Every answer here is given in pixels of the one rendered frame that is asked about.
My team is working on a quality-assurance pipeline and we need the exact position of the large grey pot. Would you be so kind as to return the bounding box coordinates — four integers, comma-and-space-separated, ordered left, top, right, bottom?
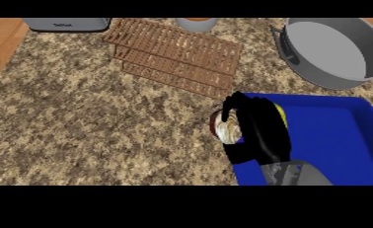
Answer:
270, 18, 373, 91

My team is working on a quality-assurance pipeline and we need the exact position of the white frosted cupcake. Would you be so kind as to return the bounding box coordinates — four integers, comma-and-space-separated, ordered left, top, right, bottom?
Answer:
208, 108, 245, 145

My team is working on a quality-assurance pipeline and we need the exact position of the blue tray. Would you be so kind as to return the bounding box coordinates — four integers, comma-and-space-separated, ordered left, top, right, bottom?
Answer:
232, 92, 373, 187

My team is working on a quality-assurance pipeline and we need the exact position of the grey cup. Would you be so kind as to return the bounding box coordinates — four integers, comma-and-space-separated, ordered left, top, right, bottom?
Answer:
176, 18, 219, 34

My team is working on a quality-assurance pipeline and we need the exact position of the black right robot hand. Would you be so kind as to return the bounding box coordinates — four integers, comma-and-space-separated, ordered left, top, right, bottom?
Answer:
220, 90, 294, 167

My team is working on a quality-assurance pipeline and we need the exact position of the brown wooden tiered shelf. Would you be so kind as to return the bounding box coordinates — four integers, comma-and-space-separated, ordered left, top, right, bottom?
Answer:
102, 18, 244, 101

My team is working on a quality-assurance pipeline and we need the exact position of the grey toaster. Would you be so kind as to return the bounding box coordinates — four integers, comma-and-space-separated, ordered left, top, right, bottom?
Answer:
23, 18, 113, 34

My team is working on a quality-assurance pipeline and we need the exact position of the yellow object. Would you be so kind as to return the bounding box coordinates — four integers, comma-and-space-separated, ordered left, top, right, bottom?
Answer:
273, 103, 291, 129

